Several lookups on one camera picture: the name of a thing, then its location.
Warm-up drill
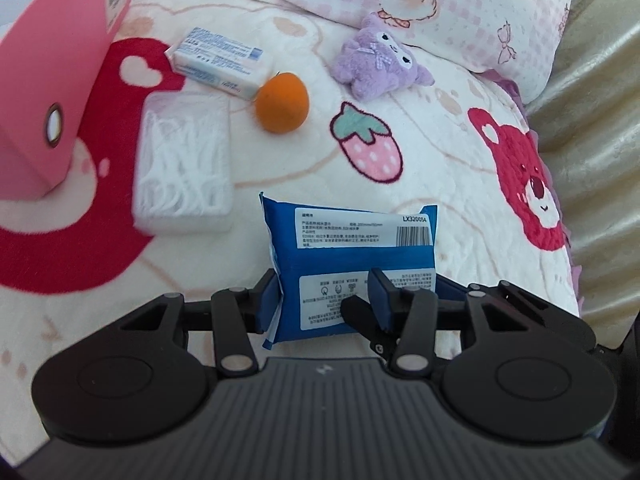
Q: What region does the blue wet wipes pack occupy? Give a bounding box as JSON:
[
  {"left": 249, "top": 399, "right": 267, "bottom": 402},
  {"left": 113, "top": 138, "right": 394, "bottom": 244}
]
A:
[{"left": 260, "top": 195, "right": 438, "bottom": 350}]

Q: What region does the clear box of floss picks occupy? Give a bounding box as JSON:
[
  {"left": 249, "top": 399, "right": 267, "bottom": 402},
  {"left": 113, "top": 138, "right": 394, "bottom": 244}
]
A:
[{"left": 131, "top": 91, "right": 233, "bottom": 235}]

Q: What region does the orange makeup sponge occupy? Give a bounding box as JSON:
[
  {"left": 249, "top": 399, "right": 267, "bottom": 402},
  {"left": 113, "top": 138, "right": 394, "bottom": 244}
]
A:
[{"left": 255, "top": 73, "right": 310, "bottom": 134}]

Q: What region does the white cartoon bear blanket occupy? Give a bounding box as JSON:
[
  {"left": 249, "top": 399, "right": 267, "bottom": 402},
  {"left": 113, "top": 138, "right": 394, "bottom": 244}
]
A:
[{"left": 1, "top": 0, "right": 579, "bottom": 464}]

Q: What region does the white blue soap box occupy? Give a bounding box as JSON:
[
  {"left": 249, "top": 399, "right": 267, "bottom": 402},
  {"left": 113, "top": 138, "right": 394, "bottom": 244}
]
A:
[{"left": 165, "top": 27, "right": 273, "bottom": 101}]

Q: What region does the purple plush toy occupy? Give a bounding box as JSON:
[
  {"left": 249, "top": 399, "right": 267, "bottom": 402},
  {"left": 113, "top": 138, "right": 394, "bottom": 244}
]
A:
[{"left": 330, "top": 13, "right": 435, "bottom": 102}]

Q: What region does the pink cardboard box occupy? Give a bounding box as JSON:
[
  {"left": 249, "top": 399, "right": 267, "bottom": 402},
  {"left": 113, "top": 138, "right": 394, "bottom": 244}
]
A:
[{"left": 0, "top": 0, "right": 131, "bottom": 200}]

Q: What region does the pink checkered cartoon pillow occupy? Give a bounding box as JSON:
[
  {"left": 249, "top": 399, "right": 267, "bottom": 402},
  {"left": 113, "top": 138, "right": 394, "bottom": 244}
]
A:
[{"left": 226, "top": 0, "right": 574, "bottom": 106}]

